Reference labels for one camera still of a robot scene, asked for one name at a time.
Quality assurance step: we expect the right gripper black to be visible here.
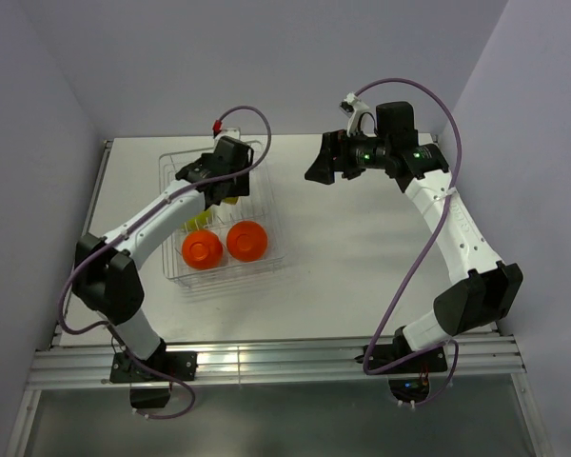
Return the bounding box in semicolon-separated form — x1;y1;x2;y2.
305;125;391;185

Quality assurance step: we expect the orange bowl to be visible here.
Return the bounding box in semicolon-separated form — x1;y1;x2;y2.
226;221;268;262
181;229;224;270

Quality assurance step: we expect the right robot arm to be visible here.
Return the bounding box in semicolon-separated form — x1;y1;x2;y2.
305;93;523;371

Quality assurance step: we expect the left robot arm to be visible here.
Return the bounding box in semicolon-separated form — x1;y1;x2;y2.
71;135;254;380

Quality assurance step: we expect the wire dish rack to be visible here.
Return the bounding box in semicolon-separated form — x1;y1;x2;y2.
162;163;285;288

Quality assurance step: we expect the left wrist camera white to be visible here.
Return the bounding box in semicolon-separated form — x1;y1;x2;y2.
212;119;241;140

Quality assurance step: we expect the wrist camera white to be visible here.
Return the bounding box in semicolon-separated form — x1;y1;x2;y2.
212;119;241;140
339;92;372;137

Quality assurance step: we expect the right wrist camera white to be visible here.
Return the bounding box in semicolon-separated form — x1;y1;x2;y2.
339;92;372;137

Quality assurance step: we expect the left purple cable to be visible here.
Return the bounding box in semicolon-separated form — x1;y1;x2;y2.
58;105;273;420

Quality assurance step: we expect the purple cable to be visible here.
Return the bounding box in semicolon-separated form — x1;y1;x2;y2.
361;76;463;407
58;105;273;420

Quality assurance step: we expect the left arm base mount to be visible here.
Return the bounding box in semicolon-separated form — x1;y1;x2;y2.
109;351;198;384

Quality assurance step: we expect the black box under rail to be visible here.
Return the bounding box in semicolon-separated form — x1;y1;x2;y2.
129;387;171;410

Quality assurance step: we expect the aluminium rail front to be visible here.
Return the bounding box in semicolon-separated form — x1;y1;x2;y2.
26;332;525;390

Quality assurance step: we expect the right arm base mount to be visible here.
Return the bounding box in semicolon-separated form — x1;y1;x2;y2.
368;344;448;375

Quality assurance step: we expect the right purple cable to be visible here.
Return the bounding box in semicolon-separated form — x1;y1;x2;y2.
361;76;463;407

